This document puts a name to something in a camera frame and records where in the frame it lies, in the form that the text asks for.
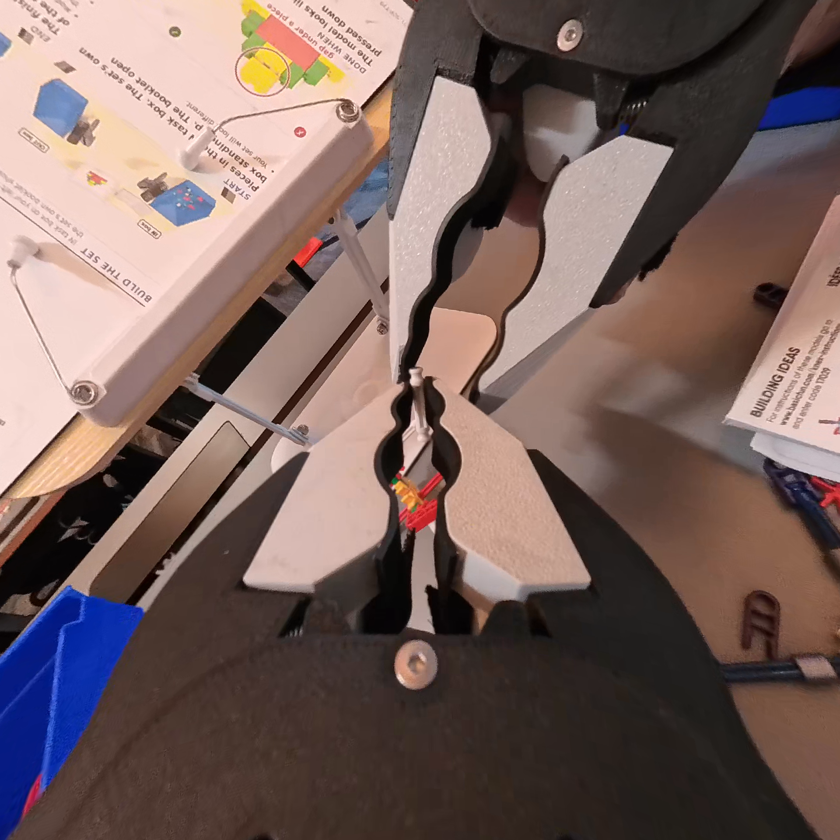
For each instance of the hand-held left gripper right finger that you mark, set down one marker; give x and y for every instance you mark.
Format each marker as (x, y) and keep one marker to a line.
(518, 525)

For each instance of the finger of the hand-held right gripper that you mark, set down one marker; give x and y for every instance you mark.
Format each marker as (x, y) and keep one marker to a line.
(590, 216)
(433, 197)

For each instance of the small dark toy piece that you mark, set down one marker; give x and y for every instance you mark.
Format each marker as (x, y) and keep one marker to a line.
(771, 294)

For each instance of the white metal stand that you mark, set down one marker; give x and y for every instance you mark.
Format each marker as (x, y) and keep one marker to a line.
(229, 266)

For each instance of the white toy rod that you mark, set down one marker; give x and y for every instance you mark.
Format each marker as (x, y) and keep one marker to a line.
(418, 407)

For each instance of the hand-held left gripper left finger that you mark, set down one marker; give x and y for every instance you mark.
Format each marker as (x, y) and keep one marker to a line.
(315, 525)

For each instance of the printed instruction sheet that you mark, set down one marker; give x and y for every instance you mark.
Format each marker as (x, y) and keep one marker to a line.
(131, 197)

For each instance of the instruction booklet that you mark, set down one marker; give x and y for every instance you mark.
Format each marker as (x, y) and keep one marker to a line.
(800, 367)

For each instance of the colourful toy construction model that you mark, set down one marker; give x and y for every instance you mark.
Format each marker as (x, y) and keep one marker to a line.
(417, 502)

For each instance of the blue rod snowflake assembly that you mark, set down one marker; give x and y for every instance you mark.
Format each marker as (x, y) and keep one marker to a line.
(774, 670)

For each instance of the blue storage bin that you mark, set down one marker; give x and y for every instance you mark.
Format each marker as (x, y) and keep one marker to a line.
(59, 689)

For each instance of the purple toy connector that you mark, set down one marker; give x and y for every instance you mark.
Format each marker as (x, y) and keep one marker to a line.
(761, 620)

